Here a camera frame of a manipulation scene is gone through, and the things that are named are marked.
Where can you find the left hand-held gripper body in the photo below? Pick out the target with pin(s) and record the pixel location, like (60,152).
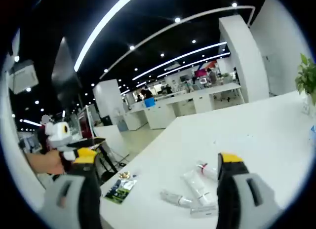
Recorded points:
(59,134)

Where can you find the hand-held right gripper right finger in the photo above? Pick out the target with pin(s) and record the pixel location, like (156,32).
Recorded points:
(237,202)

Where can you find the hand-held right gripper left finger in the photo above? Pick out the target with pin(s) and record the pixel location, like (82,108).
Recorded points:
(81,202)

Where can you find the green printed packet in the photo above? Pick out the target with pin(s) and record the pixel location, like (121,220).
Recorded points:
(121,190)

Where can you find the white skincare bottle red collar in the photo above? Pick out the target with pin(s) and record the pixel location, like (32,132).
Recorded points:
(208,172)

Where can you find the large white skincare tube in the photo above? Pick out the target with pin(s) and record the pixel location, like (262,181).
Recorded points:
(197,189)

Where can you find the person's left hand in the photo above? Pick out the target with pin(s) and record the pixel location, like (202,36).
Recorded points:
(53,162)

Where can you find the gold foil wrapper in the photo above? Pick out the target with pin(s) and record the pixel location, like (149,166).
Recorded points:
(124,175)

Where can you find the person in white shirt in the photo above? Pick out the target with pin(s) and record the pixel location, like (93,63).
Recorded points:
(19,174)

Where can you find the white square pillar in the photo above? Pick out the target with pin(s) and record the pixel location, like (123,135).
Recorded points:
(108,100)

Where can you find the white ceiling unit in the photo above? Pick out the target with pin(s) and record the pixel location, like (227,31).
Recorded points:
(23,77)

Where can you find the curved ceiling light strip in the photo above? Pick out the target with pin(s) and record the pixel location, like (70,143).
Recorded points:
(77,63)

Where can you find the blue bin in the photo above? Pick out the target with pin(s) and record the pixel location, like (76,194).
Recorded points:
(149,102)

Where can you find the blue tissue pack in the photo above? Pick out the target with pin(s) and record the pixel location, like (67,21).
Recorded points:
(312,132)

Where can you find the long white counter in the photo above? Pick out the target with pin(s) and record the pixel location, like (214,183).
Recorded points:
(172,108)

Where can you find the clear glass vase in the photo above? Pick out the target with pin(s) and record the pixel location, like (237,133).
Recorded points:
(308,106)

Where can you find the magenta display sign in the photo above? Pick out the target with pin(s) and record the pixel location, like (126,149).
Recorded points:
(200,73)

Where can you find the wide white pillar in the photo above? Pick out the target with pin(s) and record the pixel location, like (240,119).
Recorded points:
(242,61)

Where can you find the green potted plant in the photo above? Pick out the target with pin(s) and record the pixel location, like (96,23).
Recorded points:
(307,76)

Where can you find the red wall banner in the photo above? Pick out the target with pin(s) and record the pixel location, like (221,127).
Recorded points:
(212,64)

